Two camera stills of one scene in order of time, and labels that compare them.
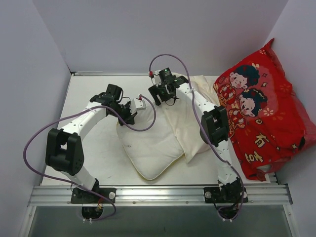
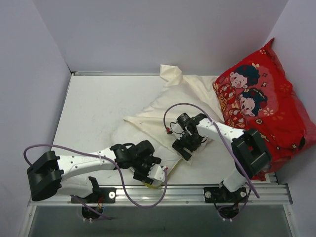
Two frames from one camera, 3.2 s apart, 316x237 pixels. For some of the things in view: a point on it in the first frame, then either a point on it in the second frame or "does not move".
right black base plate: [213, 195] does not move
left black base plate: [81, 195] does not move
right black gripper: [158, 93] → [181, 150]
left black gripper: [129, 117] → [141, 176]
